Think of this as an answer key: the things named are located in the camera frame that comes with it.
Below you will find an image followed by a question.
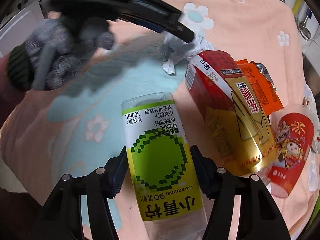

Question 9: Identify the left gloved hand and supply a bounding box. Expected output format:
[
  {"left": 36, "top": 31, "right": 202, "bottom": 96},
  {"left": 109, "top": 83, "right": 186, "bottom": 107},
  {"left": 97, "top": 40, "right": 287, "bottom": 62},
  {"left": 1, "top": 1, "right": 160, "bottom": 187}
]
[{"left": 25, "top": 16, "right": 114, "bottom": 90}]

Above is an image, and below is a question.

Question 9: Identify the yellow gas hose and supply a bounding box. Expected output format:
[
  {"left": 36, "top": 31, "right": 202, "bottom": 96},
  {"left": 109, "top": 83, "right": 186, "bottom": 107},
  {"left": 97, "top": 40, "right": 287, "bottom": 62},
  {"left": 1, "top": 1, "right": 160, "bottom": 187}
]
[{"left": 292, "top": 0, "right": 304, "bottom": 17}]

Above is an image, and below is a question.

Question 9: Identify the peach floral towel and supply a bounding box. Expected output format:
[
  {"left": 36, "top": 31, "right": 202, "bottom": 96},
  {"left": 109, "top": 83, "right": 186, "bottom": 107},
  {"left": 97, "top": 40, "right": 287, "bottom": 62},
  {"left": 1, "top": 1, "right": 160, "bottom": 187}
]
[{"left": 0, "top": 0, "right": 320, "bottom": 240}]

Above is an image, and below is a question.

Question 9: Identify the red printed plastic cup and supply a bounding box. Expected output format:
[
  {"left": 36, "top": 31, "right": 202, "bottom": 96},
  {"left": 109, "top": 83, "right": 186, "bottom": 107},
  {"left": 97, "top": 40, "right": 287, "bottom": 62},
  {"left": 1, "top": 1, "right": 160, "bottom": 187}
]
[{"left": 268, "top": 105, "right": 316, "bottom": 198}]

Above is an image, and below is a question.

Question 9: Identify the red gold tea bottle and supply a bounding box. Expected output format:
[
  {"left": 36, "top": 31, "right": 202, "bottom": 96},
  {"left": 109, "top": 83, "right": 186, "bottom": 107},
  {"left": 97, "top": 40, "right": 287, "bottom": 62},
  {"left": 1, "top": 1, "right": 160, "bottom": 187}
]
[{"left": 185, "top": 50, "right": 277, "bottom": 176}]

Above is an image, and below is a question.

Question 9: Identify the green label juice bottle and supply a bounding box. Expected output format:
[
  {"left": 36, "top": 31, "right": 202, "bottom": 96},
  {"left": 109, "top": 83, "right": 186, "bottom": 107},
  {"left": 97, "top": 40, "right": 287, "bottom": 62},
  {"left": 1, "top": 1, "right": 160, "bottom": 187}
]
[{"left": 121, "top": 92, "right": 207, "bottom": 239}]

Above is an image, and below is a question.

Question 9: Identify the orange foil wrapper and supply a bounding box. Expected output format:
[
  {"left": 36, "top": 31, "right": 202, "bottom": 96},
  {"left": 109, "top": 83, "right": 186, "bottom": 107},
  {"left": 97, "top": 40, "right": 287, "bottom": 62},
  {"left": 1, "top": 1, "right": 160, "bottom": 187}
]
[{"left": 236, "top": 60, "right": 283, "bottom": 115}]

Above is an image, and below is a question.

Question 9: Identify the silver foil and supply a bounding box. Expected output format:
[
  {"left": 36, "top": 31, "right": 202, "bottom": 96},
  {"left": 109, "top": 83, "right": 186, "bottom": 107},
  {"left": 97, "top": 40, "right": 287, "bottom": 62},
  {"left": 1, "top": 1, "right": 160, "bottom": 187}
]
[{"left": 160, "top": 33, "right": 215, "bottom": 75}]

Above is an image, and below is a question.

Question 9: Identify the white board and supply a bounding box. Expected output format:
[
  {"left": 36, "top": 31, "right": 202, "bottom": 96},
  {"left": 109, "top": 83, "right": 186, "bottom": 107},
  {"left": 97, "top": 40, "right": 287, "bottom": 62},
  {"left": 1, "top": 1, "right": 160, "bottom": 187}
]
[{"left": 0, "top": 1, "right": 44, "bottom": 57}]

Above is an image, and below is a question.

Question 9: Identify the left forearm maroon sleeve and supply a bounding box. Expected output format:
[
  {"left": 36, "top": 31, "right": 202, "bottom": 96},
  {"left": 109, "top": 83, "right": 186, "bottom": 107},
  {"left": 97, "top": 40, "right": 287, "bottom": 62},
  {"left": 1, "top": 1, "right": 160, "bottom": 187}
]
[{"left": 1, "top": 43, "right": 35, "bottom": 125}]

